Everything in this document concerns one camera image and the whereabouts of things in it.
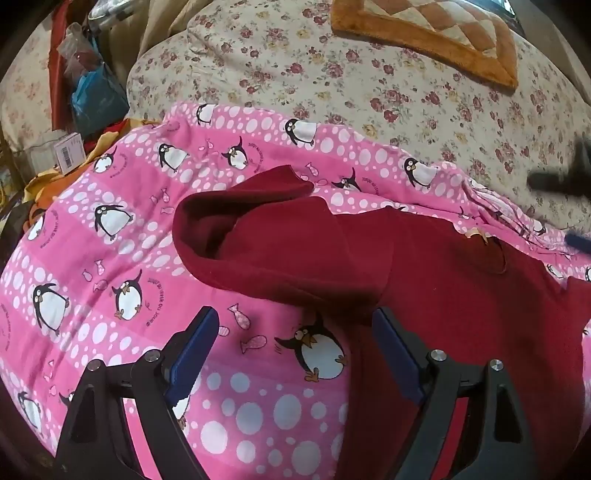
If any floral bed quilt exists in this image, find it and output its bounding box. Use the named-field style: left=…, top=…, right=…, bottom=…
left=124, top=0, right=591, bottom=241

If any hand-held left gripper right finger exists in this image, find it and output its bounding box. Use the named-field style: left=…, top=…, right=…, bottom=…
left=372, top=307, right=536, bottom=480

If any orange checkered cushion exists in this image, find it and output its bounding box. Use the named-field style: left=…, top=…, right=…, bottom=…
left=330, top=0, right=520, bottom=90

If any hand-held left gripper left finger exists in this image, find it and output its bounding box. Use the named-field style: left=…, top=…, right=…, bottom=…
left=55, top=306, right=220, bottom=480

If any orange yellow cloth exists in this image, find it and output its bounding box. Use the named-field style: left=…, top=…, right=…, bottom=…
left=23, top=117, right=162, bottom=217

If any blue plastic bag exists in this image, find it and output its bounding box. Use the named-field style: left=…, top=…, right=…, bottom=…
left=70, top=62, right=130, bottom=137

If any floral cloth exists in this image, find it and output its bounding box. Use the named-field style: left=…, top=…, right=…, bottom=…
left=0, top=28, right=58, bottom=153

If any clear plastic bag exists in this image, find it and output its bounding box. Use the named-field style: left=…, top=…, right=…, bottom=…
left=58, top=21, right=102, bottom=81

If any red board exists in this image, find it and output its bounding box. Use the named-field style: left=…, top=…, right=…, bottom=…
left=48, top=0, right=75, bottom=132

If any dark red garment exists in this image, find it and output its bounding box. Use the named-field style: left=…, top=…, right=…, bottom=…
left=172, top=165, right=591, bottom=480

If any silver foil bag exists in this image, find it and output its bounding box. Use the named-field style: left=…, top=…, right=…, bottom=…
left=88, top=0, right=121, bottom=33

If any beige cloth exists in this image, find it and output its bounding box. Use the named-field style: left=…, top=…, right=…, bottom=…
left=99, top=0, right=204, bottom=84

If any pink penguin print blanket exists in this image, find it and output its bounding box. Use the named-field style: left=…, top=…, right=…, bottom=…
left=0, top=102, right=591, bottom=480

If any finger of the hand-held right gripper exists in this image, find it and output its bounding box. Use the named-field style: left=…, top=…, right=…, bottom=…
left=529, top=138, right=591, bottom=192
left=564, top=232, right=591, bottom=254

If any white cardboard box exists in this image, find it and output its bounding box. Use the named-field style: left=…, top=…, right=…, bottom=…
left=53, top=131, right=86, bottom=176

